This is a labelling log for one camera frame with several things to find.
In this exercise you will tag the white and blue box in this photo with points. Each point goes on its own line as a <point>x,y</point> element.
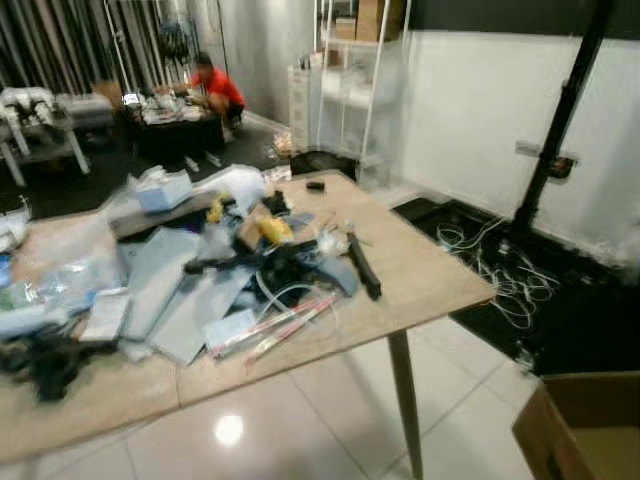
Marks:
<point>163,191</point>

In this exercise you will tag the black floor mat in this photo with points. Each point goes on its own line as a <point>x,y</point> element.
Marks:
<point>590,320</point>

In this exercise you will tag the white machine on bench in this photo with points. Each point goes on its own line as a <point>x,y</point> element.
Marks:
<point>35,108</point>

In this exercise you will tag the white shelf rack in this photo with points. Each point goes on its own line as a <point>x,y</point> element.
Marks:
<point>340,100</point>

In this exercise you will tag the black pole stand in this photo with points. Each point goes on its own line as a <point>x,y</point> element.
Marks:
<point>560,120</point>

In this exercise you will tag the white booklet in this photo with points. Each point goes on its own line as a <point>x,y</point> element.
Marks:
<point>105,316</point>

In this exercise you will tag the dark flat board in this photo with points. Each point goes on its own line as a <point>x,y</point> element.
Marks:
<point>150,220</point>

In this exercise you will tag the yellow object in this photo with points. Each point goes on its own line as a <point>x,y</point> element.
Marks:
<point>275,230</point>

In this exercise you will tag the white wall socket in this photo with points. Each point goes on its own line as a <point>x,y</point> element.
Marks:
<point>528,149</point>

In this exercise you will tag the clear plastic bag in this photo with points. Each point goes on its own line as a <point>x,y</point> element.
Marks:
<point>75,265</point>

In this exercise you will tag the black low table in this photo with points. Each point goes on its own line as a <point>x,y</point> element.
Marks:
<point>175,130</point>

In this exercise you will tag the grey sheet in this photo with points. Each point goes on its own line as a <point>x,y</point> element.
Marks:
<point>195,320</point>
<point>160,280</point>

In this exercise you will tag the black stick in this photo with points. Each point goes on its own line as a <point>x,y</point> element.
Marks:
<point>362,265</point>

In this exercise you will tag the white plastic bag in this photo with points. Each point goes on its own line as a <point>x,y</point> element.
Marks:
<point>238,187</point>

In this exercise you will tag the pink white packaged stick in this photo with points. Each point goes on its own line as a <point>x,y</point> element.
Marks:
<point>295,335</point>
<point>270,325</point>

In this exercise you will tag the person in red shirt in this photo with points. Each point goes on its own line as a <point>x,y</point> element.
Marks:
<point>218,88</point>

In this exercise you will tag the light wooden table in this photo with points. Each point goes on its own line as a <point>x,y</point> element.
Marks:
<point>430,270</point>

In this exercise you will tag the brown cardboard box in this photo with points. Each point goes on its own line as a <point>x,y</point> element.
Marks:
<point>570,440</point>

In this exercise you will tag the black tangled object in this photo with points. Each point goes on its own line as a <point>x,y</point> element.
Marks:
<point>50,365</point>

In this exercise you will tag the small black object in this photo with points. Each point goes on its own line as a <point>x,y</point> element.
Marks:
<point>315,186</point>

